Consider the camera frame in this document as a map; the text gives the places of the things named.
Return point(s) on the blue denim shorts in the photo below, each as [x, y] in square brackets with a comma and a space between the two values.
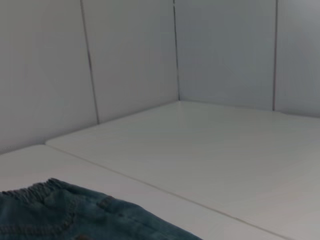
[75, 215]

